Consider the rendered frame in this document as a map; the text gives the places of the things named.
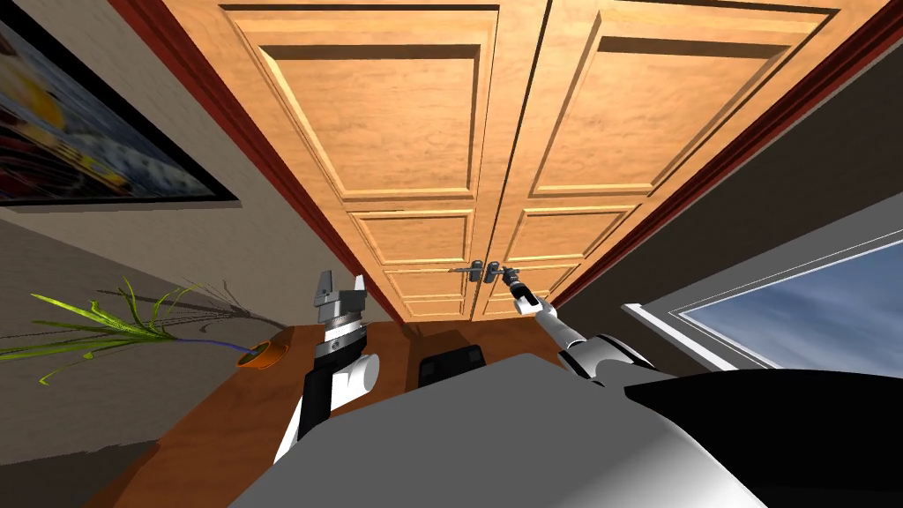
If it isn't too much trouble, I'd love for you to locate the black framed colourful picture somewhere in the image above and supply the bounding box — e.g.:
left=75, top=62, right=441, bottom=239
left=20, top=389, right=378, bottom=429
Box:
left=0, top=12, right=240, bottom=207

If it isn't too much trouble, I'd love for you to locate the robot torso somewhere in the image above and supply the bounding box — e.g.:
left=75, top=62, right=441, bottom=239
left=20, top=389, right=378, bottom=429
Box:
left=228, top=344, right=770, bottom=508

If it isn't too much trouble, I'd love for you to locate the wooden panelled door leaf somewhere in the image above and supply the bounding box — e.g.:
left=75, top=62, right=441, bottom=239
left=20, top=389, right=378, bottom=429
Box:
left=160, top=0, right=550, bottom=325
left=470, top=0, right=893, bottom=322

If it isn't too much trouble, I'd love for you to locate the green plant in orange pot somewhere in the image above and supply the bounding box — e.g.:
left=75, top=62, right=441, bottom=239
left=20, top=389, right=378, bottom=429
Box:
left=0, top=277, right=292, bottom=387

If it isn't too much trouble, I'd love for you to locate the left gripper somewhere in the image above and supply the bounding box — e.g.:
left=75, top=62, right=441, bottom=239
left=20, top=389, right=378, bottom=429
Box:
left=314, top=270, right=369, bottom=327

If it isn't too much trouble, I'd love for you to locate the white framed window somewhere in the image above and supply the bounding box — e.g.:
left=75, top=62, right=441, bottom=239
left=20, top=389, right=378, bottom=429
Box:
left=622, top=232, right=903, bottom=380

